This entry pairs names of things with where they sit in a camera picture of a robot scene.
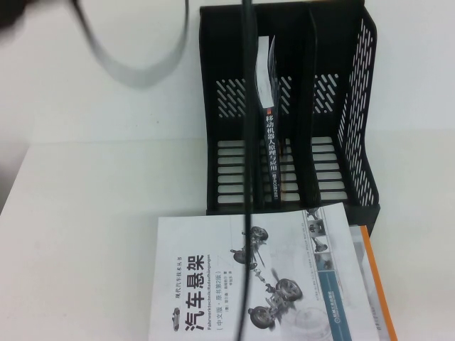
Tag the dark robot textbook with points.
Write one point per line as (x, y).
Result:
(272, 152)

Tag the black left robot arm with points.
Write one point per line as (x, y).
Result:
(28, 12)

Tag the white car suspension book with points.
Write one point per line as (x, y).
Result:
(199, 234)

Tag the black plastic book stand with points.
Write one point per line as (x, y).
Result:
(313, 106)

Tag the orange edged book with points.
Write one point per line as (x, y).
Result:
(377, 284)

